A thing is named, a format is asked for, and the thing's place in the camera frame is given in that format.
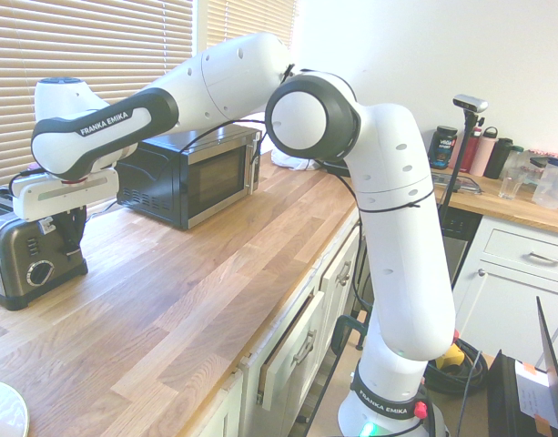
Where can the clear drinking glass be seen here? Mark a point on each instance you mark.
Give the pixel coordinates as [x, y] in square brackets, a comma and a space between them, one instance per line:
[510, 187]

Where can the white crumpled cloth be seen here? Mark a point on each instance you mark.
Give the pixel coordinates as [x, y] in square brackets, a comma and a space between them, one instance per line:
[292, 160]

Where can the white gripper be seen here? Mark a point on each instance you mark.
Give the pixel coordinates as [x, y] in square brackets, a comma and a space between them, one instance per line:
[64, 193]

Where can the green clamp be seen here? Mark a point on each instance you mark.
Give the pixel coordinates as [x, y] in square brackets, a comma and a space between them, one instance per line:
[347, 330]

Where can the black water bottle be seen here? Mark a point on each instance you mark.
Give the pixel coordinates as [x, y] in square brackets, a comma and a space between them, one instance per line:
[497, 159]

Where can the white cabinet door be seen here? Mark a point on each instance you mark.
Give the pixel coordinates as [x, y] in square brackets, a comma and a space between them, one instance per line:
[340, 282]

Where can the white plate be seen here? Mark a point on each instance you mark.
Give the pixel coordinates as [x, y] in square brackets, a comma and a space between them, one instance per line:
[3, 409]

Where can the black supplement tub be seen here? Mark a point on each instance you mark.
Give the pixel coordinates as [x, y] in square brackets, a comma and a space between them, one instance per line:
[443, 148]

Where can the red water bottle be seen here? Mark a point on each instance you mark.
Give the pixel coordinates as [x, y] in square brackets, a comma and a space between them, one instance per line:
[472, 152]

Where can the black camera stand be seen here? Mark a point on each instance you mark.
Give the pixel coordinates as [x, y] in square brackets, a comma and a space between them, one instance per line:
[460, 155]

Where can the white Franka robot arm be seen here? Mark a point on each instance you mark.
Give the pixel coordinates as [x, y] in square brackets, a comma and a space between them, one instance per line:
[397, 236]

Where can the pink water bottle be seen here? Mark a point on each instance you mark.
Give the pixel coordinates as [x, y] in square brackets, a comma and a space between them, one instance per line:
[483, 152]

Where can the grey camera on stand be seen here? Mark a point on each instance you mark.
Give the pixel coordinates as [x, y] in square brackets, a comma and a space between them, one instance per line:
[470, 104]

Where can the narrow wooden window blind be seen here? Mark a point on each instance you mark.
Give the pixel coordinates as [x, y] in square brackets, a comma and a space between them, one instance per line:
[249, 20]

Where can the wide wooden window blind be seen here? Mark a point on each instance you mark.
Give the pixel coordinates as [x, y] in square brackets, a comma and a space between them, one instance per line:
[87, 50]

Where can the yellow black tool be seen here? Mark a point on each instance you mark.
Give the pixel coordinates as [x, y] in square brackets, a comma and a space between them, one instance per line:
[449, 356]

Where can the black steel microwave oven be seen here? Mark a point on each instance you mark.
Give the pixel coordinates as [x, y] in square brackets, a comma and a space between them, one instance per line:
[201, 182]

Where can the black box with paper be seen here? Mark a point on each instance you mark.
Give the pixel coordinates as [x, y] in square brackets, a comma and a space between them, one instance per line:
[510, 400]

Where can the white open cabinet drawer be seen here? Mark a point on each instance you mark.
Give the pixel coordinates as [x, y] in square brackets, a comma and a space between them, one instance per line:
[292, 346]

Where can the clear pitcher blue lid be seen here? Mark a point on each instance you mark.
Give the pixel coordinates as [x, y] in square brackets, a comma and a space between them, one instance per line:
[551, 184]

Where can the red emergency stop button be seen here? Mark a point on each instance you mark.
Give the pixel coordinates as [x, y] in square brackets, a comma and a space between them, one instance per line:
[420, 408]

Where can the black dishwasher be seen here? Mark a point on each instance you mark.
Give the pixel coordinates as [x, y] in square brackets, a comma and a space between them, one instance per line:
[458, 246]

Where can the stainless steel toaster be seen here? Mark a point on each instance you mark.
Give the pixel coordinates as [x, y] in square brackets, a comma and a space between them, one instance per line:
[19, 255]

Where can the open laptop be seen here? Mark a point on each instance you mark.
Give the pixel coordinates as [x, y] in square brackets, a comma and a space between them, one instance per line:
[551, 364]

